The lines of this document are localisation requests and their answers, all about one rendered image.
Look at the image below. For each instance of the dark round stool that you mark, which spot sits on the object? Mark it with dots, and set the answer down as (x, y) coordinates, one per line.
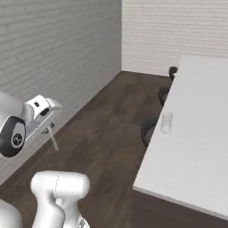
(163, 93)
(148, 130)
(172, 71)

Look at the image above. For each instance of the white dining counter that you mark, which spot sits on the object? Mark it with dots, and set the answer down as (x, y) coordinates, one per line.
(190, 133)

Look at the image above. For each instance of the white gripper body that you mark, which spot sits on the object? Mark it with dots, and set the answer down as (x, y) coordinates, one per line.
(40, 126)

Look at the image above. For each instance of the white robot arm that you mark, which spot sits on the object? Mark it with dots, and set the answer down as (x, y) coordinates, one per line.
(59, 185)

